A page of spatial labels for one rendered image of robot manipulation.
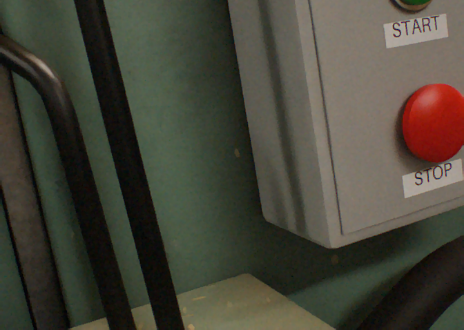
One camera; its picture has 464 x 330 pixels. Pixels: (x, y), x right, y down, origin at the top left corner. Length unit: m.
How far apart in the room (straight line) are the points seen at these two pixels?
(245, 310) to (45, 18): 0.14
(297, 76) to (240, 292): 0.10
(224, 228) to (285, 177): 0.04
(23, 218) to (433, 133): 0.18
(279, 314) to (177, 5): 0.13
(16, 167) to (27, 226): 0.03
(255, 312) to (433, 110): 0.10
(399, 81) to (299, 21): 0.05
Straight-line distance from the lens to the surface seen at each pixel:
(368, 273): 0.33
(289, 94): 0.24
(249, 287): 0.28
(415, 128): 0.24
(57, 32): 0.26
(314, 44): 0.23
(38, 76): 0.24
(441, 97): 0.25
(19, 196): 0.30
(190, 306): 0.27
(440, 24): 0.26
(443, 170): 0.26
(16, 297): 0.31
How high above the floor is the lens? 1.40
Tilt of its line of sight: 11 degrees down
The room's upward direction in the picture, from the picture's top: 10 degrees counter-clockwise
